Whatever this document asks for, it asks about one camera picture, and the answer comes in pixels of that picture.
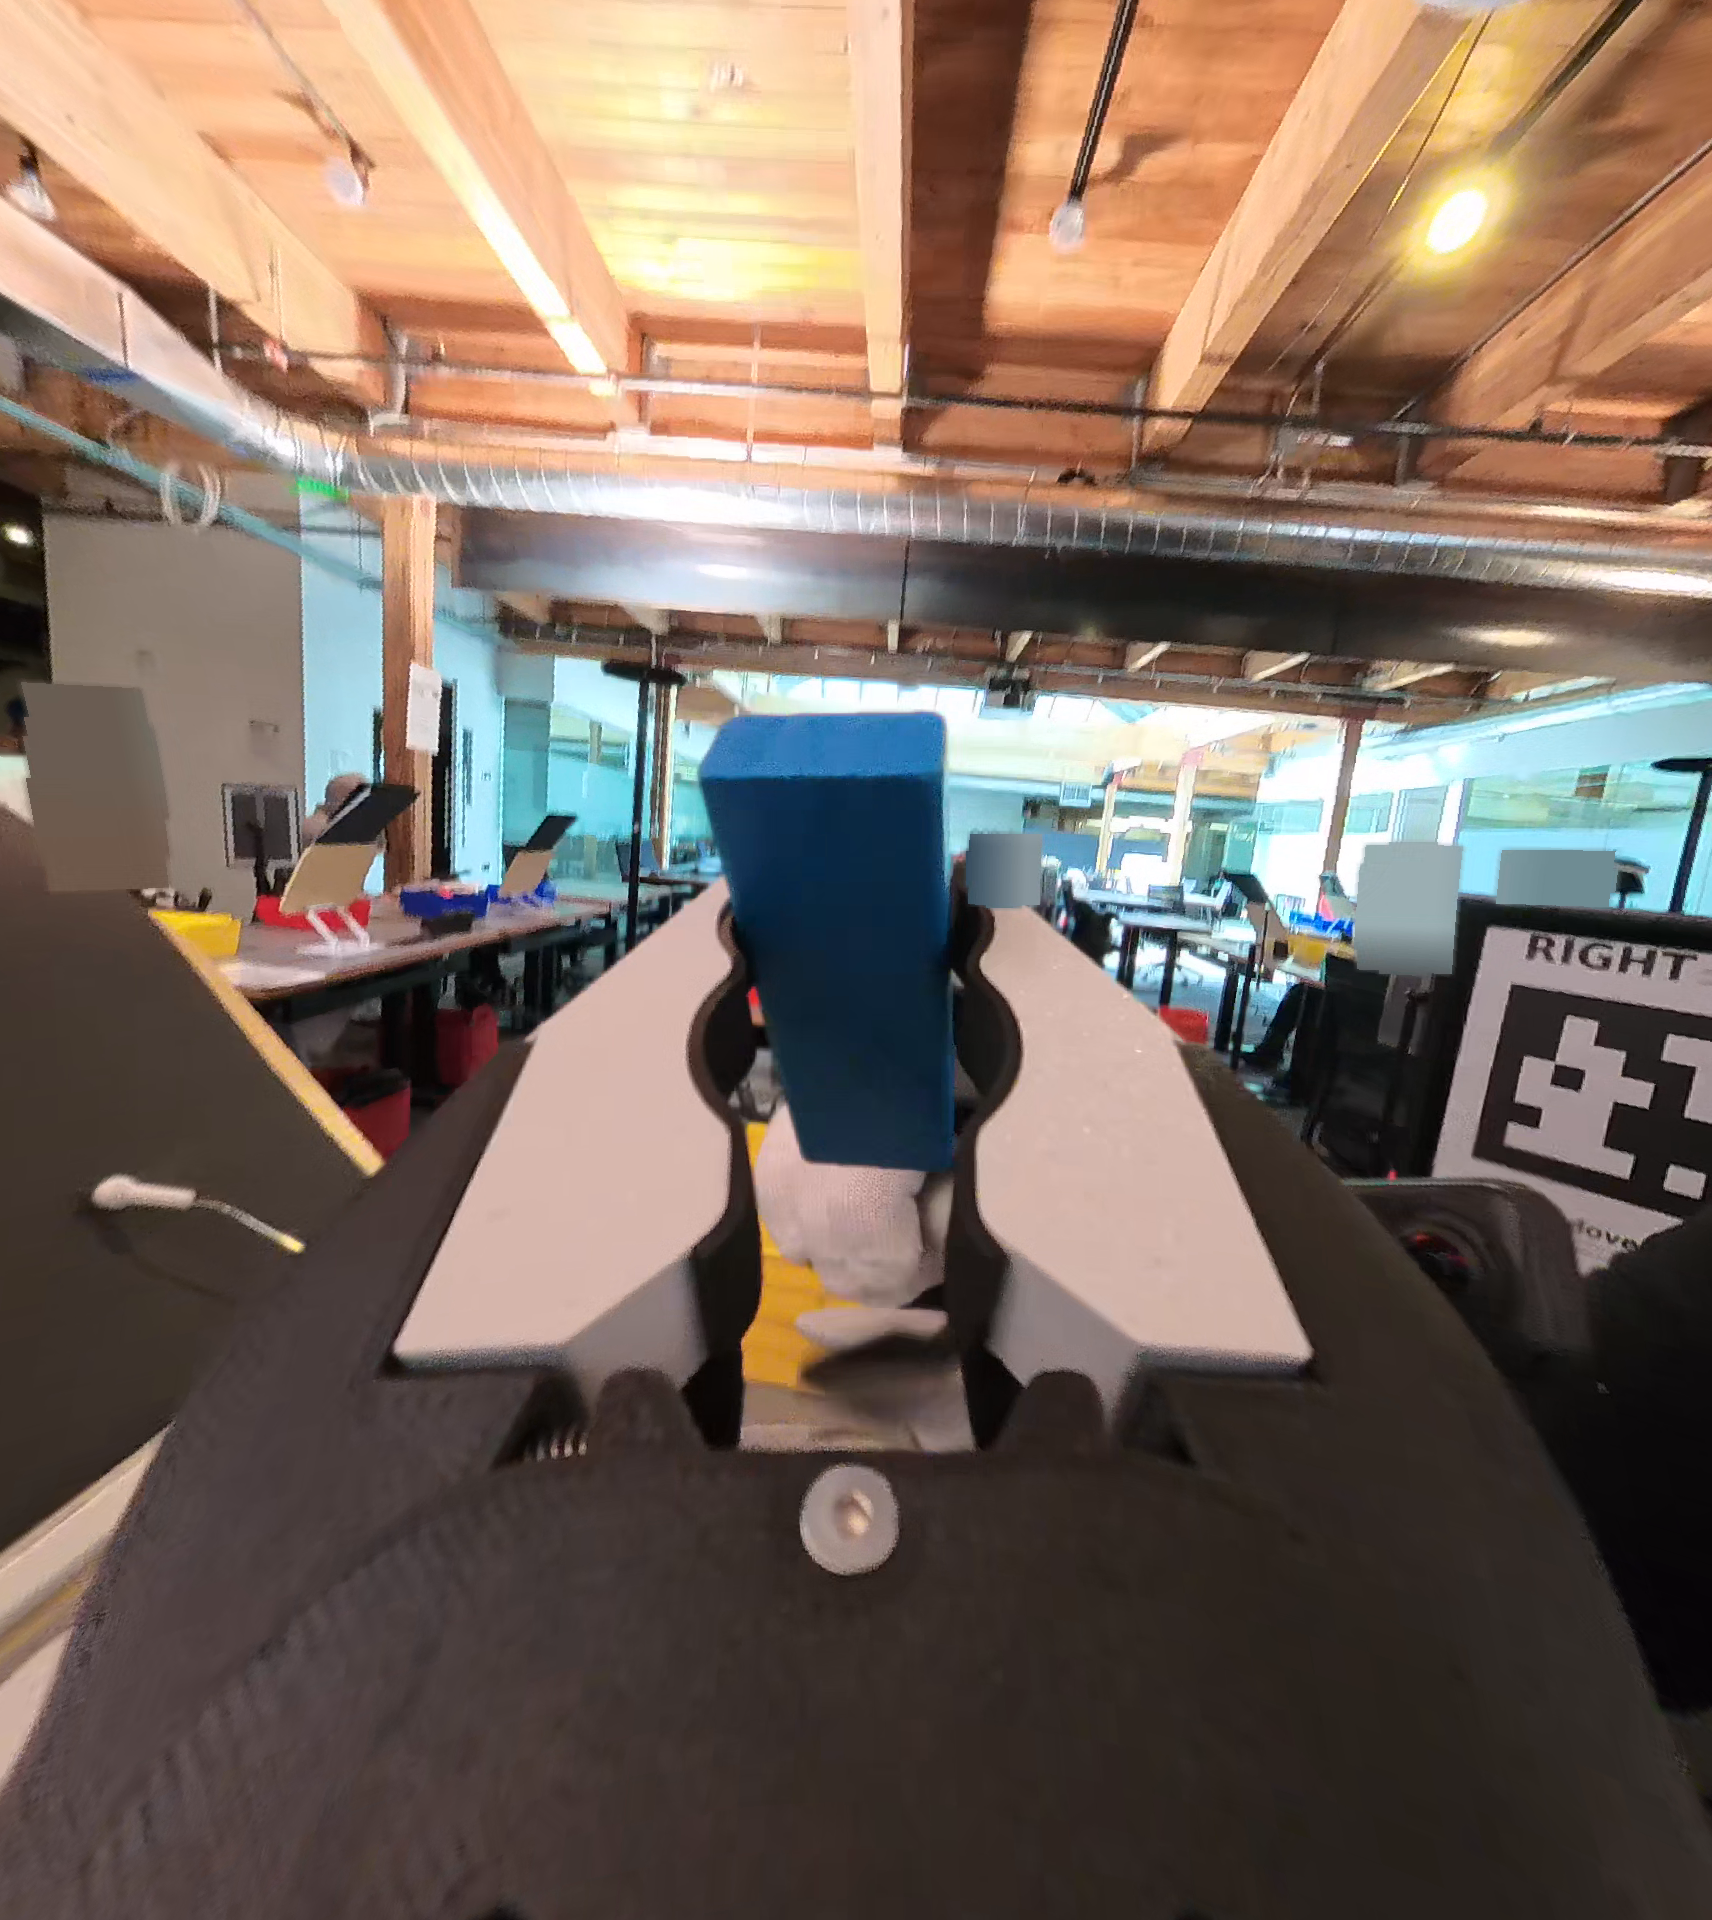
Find black sheet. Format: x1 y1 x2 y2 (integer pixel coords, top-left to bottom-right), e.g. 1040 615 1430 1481
0 750 377 1629

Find wooden office desk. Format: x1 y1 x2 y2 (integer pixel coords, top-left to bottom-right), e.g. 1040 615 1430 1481
218 888 640 1055

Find blue wooden block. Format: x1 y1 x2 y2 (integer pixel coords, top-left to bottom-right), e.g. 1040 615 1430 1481
698 711 963 1172

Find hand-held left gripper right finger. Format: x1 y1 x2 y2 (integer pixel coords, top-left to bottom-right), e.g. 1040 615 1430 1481
945 884 1318 1411

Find silver ventilation ducts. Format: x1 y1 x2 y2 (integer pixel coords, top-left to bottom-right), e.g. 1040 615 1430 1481
239 434 1712 601

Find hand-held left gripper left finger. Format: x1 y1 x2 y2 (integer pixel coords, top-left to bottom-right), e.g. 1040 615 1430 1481
389 882 776 1411

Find small black monitor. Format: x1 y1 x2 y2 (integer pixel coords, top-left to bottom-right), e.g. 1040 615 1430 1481
222 781 303 902

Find small book stand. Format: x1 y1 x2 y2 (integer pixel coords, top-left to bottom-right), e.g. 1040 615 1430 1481
277 779 424 949
501 812 579 902

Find red storage bin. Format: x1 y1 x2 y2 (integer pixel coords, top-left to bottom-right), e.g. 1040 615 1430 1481
315 1004 501 1159

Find person's right hand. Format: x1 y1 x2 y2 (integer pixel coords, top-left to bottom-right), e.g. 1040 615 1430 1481
757 1131 952 1309

